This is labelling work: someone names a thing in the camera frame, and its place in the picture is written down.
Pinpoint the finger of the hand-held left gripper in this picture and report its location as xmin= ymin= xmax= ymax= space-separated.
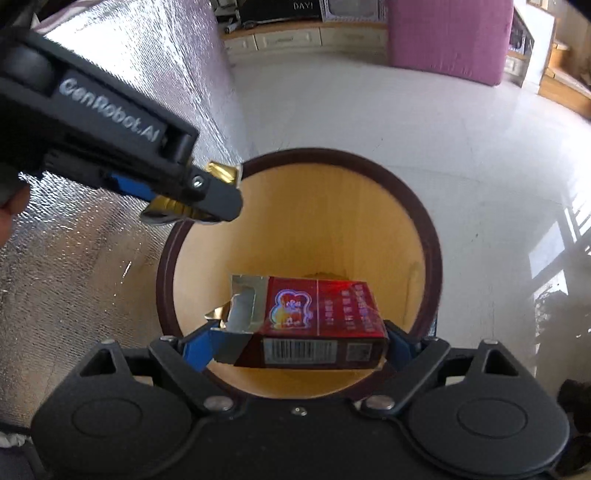
xmin=99 ymin=164 xmax=244 ymax=225

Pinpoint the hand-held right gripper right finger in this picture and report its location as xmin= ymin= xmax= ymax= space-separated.
xmin=360 ymin=320 xmax=522 ymax=414

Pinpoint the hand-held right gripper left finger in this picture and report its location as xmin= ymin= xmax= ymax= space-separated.
xmin=78 ymin=323 xmax=234 ymax=414

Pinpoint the gold foil wrapper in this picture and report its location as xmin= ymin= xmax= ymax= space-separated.
xmin=141 ymin=161 xmax=243 ymax=224

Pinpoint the yellow brown-rimmed trash bin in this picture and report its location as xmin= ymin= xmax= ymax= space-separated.
xmin=156 ymin=148 xmax=443 ymax=411

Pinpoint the red cigarette box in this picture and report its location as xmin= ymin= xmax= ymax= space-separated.
xmin=204 ymin=274 xmax=389 ymax=370

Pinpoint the person's left hand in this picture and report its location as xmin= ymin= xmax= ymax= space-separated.
xmin=0 ymin=187 xmax=31 ymax=247

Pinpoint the white pink patterned tablecloth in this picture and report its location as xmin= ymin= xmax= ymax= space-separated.
xmin=34 ymin=0 xmax=112 ymax=33

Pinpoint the silver foil table skirt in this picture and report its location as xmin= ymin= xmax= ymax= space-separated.
xmin=0 ymin=0 xmax=252 ymax=430

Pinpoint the beige low cabinet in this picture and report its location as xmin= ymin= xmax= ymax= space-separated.
xmin=224 ymin=21 xmax=389 ymax=65

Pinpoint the dark shoe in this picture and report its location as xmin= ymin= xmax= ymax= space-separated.
xmin=556 ymin=378 xmax=591 ymax=430

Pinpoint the cardboard toy television box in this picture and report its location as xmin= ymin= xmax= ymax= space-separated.
xmin=321 ymin=0 xmax=389 ymax=24

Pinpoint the pink folded mattress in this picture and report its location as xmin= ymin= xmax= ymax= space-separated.
xmin=385 ymin=0 xmax=515 ymax=86

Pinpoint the wooden platform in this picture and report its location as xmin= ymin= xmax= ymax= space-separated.
xmin=538 ymin=37 xmax=591 ymax=114

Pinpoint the white stair cabinet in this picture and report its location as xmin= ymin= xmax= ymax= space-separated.
xmin=503 ymin=4 xmax=557 ymax=88

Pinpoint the black wall poster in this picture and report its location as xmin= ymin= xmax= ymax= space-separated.
xmin=238 ymin=0 xmax=324 ymax=25

